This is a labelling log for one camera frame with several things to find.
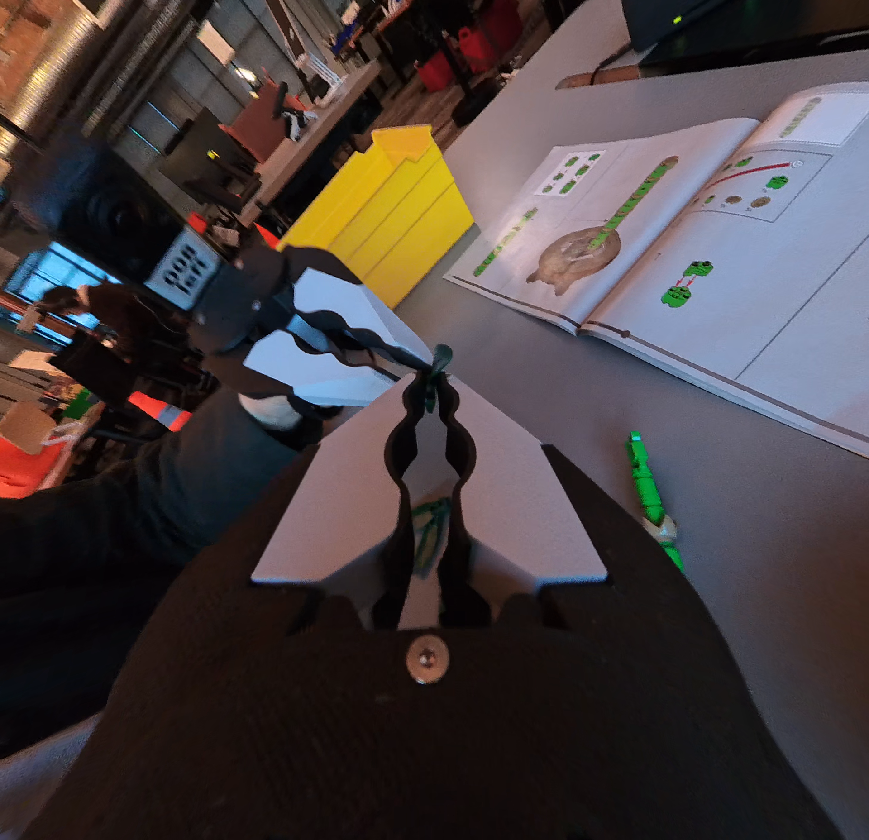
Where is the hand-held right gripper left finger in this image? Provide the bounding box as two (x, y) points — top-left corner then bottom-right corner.
(250, 372), (416, 629)

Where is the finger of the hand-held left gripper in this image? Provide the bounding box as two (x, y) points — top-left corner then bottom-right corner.
(241, 327), (408, 406)
(291, 267), (437, 374)

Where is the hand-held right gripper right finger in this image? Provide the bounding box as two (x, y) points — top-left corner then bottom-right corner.
(441, 372), (610, 625)

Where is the dark green toy leaf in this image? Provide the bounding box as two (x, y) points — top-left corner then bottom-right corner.
(409, 343), (454, 576)

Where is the bright green toy stem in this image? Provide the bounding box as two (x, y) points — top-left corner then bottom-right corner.
(626, 431), (685, 574)

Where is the person's left forearm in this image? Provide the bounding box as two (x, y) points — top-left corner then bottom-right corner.
(0, 385), (321, 759)

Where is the grey desk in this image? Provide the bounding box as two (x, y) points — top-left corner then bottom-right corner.
(299, 0), (869, 840)

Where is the yellow plastic bin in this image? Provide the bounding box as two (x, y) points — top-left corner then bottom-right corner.
(277, 125), (475, 309)

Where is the brown bag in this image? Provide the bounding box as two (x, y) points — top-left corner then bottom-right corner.
(219, 81), (311, 163)

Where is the long grey table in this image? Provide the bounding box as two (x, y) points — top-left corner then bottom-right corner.
(250, 58), (382, 199)

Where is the red bin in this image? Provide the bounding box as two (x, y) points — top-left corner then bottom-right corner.
(416, 54), (457, 95)
(457, 0), (518, 75)

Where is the open instruction booklet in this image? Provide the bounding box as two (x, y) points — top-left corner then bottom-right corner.
(443, 81), (869, 458)

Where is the black box with green lights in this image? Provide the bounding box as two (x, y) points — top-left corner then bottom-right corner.
(618, 0), (869, 68)

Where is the black cable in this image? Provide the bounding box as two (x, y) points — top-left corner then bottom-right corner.
(589, 42), (635, 87)

